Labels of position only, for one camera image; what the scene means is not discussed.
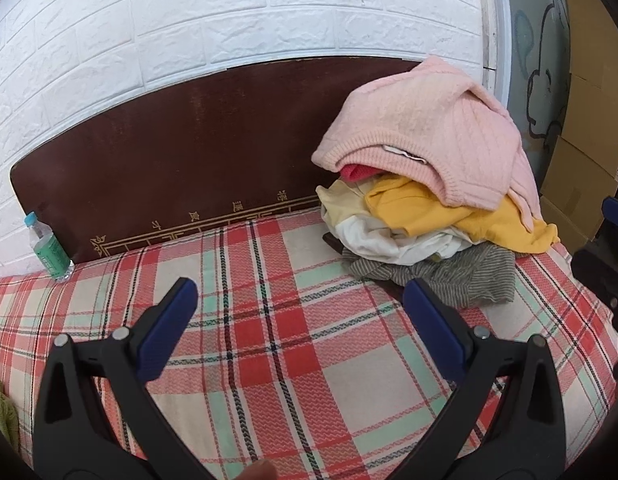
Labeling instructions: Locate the pink knit sweater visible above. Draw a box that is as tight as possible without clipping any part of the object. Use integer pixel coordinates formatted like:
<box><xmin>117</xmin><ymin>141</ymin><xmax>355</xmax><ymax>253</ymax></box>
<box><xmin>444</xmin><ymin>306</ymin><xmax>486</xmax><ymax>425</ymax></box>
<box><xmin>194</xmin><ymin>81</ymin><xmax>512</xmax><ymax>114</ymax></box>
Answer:
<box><xmin>311</xmin><ymin>56</ymin><xmax>541</xmax><ymax>230</ymax></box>

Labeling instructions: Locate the green knit sweater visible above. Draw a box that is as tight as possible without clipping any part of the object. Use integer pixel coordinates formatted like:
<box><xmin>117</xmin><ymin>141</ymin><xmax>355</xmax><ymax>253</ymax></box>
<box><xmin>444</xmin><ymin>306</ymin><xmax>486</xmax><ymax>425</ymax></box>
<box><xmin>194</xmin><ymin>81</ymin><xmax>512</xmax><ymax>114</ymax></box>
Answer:
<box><xmin>0</xmin><ymin>382</ymin><xmax>19</xmax><ymax>452</ymax></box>

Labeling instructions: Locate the brown cardboard sheet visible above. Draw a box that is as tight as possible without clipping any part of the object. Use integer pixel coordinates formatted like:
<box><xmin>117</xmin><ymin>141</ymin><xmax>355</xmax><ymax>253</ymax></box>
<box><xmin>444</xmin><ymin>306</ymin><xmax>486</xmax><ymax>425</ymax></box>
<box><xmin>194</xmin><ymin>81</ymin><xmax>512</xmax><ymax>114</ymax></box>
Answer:
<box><xmin>540</xmin><ymin>0</ymin><xmax>618</xmax><ymax>254</ymax></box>

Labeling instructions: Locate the grey striped garment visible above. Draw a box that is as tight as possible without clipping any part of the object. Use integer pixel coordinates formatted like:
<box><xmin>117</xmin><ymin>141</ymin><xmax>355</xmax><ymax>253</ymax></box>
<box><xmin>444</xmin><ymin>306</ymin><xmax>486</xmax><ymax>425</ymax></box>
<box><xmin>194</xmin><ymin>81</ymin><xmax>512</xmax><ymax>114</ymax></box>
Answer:
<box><xmin>343</xmin><ymin>243</ymin><xmax>515</xmax><ymax>309</ymax></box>

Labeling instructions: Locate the green label water bottle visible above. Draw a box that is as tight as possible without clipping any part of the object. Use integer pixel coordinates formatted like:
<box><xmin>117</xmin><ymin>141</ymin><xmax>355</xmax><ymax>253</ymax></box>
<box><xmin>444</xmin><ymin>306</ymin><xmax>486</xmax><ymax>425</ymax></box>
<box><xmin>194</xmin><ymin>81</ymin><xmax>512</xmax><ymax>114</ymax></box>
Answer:
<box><xmin>24</xmin><ymin>211</ymin><xmax>74</xmax><ymax>282</ymax></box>

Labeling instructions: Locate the yellow garment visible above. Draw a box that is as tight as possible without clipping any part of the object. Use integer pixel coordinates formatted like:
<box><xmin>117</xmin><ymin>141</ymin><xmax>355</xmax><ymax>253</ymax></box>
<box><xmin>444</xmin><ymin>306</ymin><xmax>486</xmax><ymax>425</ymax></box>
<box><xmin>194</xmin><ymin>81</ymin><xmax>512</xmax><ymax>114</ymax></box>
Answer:
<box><xmin>364</xmin><ymin>176</ymin><xmax>560</xmax><ymax>255</ymax></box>

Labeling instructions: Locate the plaid red bed sheet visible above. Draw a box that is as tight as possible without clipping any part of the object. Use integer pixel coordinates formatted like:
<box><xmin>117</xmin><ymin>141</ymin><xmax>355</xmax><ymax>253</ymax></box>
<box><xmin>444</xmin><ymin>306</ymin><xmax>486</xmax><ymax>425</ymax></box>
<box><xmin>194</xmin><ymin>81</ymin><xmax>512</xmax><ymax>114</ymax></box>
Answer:
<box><xmin>0</xmin><ymin>210</ymin><xmax>618</xmax><ymax>479</ymax></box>

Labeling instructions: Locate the red garment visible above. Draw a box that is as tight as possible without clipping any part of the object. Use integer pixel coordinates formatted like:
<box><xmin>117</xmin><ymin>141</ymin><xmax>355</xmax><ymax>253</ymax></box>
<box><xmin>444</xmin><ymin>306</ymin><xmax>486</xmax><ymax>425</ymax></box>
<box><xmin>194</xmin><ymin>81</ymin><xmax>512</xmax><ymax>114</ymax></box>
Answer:
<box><xmin>339</xmin><ymin>164</ymin><xmax>385</xmax><ymax>183</ymax></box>

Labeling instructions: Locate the white cream garment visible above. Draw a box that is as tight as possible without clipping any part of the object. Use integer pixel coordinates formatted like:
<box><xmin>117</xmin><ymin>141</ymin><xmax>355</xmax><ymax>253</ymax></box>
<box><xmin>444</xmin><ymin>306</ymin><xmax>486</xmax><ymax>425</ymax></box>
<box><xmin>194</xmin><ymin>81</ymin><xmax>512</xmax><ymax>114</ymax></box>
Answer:
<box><xmin>315</xmin><ymin>177</ymin><xmax>475</xmax><ymax>266</ymax></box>

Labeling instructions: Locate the dark brown wooden headboard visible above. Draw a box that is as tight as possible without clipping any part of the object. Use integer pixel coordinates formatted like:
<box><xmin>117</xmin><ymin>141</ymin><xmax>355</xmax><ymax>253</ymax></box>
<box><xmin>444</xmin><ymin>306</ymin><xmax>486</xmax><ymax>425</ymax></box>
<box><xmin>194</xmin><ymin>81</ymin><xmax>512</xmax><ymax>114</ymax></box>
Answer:
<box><xmin>10</xmin><ymin>56</ymin><xmax>411</xmax><ymax>263</ymax></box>

